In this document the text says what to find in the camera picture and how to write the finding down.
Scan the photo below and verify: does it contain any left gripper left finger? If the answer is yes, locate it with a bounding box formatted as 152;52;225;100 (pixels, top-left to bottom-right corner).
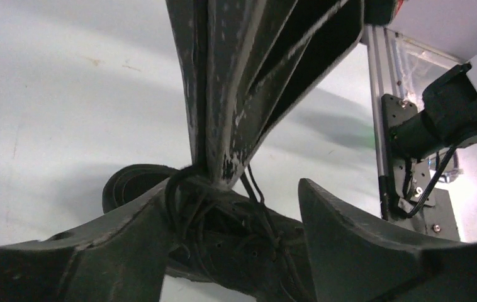
0;182;172;301

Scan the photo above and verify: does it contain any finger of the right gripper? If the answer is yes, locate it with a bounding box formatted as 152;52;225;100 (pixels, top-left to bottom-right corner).
166;1;222;167
207;1;364;189

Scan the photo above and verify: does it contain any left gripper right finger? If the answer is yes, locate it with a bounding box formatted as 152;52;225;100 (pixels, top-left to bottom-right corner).
298;178;477;301

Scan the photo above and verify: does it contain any black shoelace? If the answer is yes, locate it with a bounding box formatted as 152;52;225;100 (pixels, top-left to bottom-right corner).
164;164;281;249

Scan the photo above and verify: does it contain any black sneaker shoe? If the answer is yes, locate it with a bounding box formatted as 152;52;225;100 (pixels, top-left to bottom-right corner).
102;164;316;301

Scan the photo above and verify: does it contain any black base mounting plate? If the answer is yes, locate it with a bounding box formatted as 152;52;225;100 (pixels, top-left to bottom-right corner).
379;94;460;241

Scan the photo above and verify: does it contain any aluminium front rail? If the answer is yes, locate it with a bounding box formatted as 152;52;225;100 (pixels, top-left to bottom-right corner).
362;25;463;177

